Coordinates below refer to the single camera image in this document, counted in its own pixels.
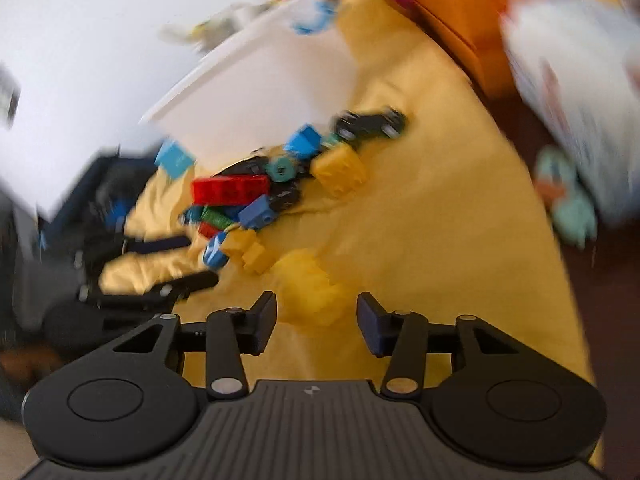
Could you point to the teal toy figure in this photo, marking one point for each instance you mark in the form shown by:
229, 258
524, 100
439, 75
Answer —
570, 210

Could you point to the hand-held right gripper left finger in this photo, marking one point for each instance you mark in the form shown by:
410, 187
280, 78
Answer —
263, 321

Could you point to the blue bag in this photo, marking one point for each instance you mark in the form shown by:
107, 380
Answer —
105, 185

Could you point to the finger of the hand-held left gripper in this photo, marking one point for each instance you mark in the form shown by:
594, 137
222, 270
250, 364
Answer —
157, 245
165, 292

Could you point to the orange box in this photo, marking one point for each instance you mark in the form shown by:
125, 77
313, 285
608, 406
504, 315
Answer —
465, 15

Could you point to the white plastic storage bin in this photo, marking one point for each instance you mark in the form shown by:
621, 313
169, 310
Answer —
260, 85

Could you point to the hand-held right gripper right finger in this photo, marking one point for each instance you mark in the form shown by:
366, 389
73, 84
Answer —
369, 325

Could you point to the yellow blanket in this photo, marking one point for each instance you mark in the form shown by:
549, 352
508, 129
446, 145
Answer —
425, 240

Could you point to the white plastic bag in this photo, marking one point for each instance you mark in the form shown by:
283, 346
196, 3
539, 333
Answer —
220, 27

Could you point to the light blue small box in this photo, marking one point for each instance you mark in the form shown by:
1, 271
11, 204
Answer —
174, 159

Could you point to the white printed carton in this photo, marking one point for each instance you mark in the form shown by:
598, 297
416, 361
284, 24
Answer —
575, 85

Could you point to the pile of colourful toy blocks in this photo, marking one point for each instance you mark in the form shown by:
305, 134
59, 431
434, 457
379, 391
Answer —
235, 190

